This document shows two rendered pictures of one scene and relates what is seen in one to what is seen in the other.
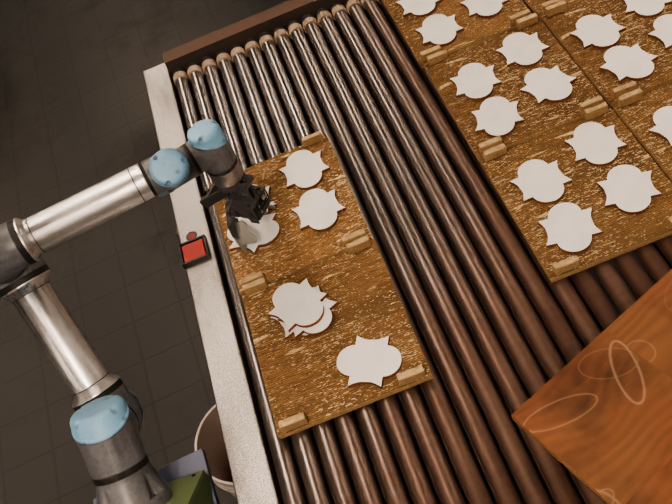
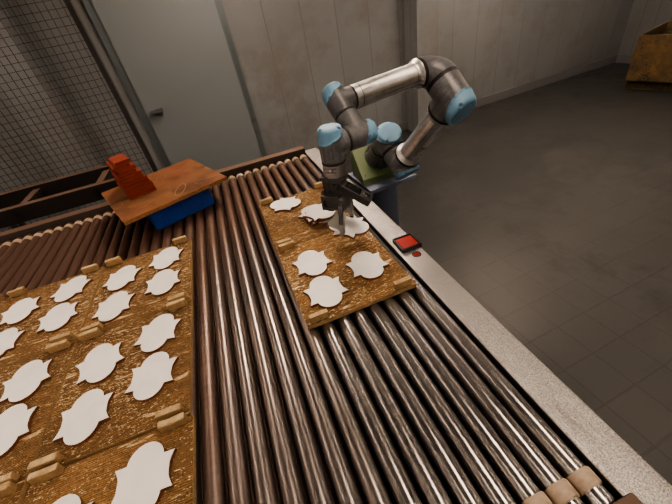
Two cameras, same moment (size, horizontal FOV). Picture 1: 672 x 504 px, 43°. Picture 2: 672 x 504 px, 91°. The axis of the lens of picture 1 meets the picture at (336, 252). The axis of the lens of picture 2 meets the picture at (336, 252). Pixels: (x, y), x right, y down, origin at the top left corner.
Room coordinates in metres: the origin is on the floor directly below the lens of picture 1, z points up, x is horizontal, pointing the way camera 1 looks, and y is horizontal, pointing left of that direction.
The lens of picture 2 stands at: (2.39, -0.16, 1.65)
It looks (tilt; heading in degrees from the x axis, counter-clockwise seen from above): 37 degrees down; 165
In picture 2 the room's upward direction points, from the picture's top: 12 degrees counter-clockwise
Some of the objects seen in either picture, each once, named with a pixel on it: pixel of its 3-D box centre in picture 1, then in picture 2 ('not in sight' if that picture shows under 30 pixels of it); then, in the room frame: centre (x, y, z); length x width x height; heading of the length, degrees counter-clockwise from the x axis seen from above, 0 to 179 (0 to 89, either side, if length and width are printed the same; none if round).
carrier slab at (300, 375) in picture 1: (330, 332); (305, 214); (1.13, 0.09, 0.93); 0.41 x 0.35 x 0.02; 178
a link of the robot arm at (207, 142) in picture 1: (210, 147); (332, 144); (1.44, 0.16, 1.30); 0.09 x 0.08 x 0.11; 100
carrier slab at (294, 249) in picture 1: (286, 210); (339, 267); (1.55, 0.07, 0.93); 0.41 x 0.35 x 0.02; 178
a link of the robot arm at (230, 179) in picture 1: (226, 170); (334, 169); (1.44, 0.15, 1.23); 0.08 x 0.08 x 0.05
